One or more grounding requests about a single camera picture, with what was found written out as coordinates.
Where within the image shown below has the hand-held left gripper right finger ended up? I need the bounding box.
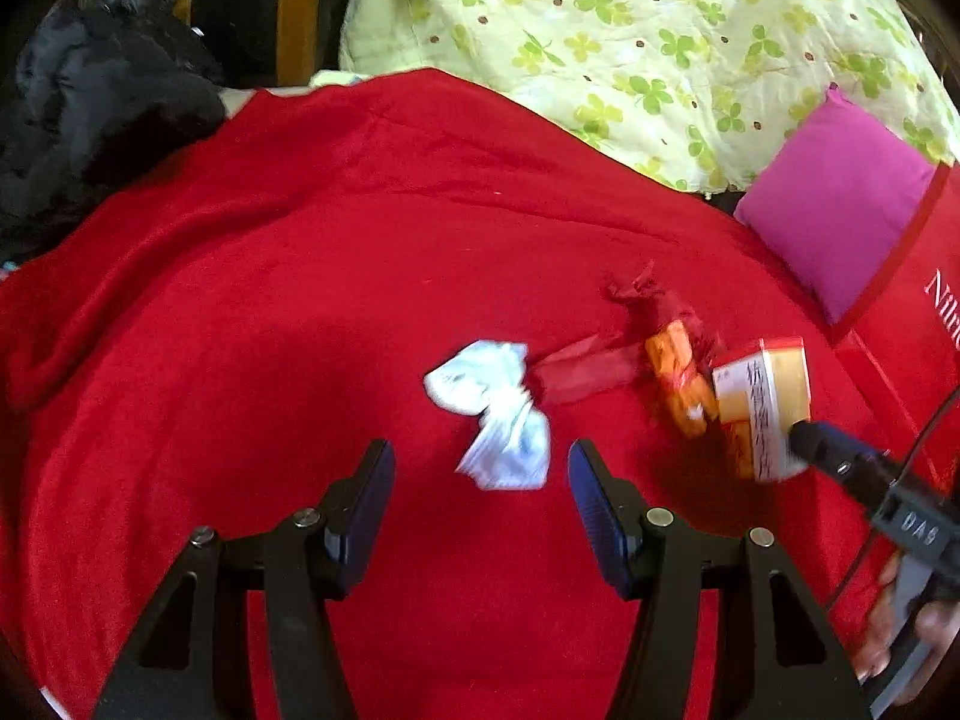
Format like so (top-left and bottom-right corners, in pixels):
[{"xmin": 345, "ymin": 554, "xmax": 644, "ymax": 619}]
[{"xmin": 568, "ymin": 439, "xmax": 875, "ymax": 720}]

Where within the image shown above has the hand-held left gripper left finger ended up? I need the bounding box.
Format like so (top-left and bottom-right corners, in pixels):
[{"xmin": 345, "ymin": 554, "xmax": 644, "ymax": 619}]
[{"xmin": 94, "ymin": 439, "xmax": 397, "ymax": 720}]

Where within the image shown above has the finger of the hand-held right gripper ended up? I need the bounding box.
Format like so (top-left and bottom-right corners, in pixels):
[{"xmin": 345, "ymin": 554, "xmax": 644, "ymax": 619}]
[{"xmin": 787, "ymin": 420, "xmax": 902, "ymax": 518}]

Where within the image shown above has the yellow white small box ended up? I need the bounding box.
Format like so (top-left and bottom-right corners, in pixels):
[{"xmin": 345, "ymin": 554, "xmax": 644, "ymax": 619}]
[{"xmin": 711, "ymin": 336, "xmax": 812, "ymax": 482}]

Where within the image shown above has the white paper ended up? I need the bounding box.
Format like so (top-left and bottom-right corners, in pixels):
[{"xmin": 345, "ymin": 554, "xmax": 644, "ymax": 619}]
[{"xmin": 424, "ymin": 341, "xmax": 552, "ymax": 492}]

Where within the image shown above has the red plastic bag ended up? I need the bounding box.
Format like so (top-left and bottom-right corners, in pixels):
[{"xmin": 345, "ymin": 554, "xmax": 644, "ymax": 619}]
[{"xmin": 529, "ymin": 261, "xmax": 725, "ymax": 421}]

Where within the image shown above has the orange wrapper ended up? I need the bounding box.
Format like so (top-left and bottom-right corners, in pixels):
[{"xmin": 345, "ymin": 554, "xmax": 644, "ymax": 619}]
[{"xmin": 645, "ymin": 319, "xmax": 719, "ymax": 437}]

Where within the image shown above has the person's right hand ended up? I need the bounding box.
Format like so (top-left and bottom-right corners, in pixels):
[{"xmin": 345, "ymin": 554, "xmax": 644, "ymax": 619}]
[{"xmin": 853, "ymin": 551, "xmax": 960, "ymax": 704}]

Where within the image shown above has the red paper gift bag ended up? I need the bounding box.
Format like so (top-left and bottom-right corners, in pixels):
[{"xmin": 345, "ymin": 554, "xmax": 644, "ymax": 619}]
[{"xmin": 829, "ymin": 161, "xmax": 960, "ymax": 511}]

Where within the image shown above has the red blanket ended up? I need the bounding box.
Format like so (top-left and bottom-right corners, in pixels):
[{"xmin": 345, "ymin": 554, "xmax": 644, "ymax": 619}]
[{"xmin": 0, "ymin": 67, "xmax": 916, "ymax": 720}]

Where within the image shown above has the pink pillow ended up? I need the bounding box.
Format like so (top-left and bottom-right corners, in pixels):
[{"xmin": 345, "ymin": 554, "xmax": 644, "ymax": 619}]
[{"xmin": 733, "ymin": 86, "xmax": 938, "ymax": 325}]

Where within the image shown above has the green floral quilt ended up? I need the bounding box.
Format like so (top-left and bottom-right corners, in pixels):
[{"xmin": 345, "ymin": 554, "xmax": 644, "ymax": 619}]
[{"xmin": 339, "ymin": 0, "xmax": 960, "ymax": 192}]

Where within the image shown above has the black jacket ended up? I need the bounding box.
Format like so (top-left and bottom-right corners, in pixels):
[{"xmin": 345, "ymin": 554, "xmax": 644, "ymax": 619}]
[{"xmin": 0, "ymin": 0, "xmax": 230, "ymax": 263}]

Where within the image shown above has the wooden cabinet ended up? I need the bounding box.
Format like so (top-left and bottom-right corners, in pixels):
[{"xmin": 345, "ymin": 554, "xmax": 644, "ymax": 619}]
[{"xmin": 169, "ymin": 0, "xmax": 361, "ymax": 87}]

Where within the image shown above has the black cable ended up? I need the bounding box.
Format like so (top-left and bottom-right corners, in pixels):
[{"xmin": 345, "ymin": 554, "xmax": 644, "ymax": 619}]
[{"xmin": 825, "ymin": 382, "xmax": 960, "ymax": 610}]

